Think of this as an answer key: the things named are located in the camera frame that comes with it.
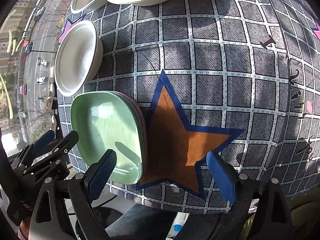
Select light green rectangular plate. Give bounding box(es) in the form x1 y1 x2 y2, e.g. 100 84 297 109
70 91 143 185

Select red rectangular plate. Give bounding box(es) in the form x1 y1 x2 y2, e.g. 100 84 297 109
110 91 148 173

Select grey checked star tablecloth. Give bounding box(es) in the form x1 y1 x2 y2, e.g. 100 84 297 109
66 0 319 200

